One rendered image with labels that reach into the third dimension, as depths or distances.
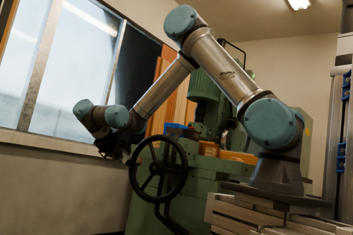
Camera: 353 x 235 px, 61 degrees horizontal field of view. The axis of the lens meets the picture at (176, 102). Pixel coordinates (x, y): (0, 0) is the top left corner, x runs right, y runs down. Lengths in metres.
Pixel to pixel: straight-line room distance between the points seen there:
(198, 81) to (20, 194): 1.59
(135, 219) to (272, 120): 1.01
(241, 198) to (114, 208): 2.32
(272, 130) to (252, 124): 0.05
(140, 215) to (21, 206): 1.22
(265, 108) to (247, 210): 0.31
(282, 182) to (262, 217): 0.10
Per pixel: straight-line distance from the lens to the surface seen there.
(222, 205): 0.97
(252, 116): 0.76
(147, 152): 1.56
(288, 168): 0.89
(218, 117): 1.71
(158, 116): 3.18
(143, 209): 1.56
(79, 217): 2.90
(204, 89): 1.58
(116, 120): 1.02
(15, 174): 2.50
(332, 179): 1.07
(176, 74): 1.08
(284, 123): 0.75
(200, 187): 1.42
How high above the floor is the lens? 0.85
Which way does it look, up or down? 11 degrees up
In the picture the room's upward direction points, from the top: 10 degrees clockwise
